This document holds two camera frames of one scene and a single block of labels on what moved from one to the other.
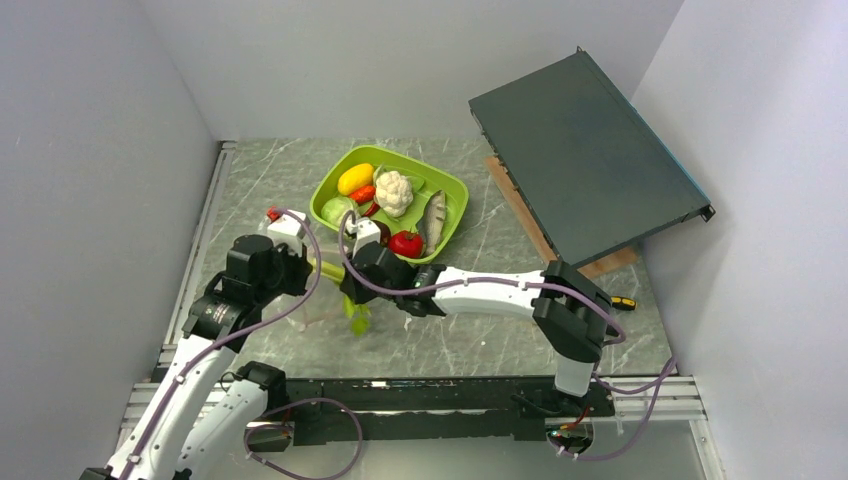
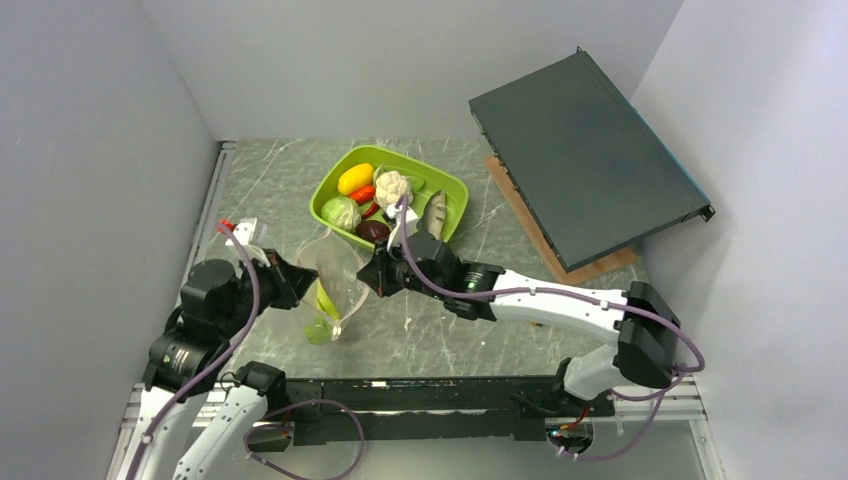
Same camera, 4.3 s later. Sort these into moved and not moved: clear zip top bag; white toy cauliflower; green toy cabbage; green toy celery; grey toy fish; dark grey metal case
Moved: green toy celery; clear zip top bag
Not moved: dark grey metal case; white toy cauliflower; green toy cabbage; grey toy fish
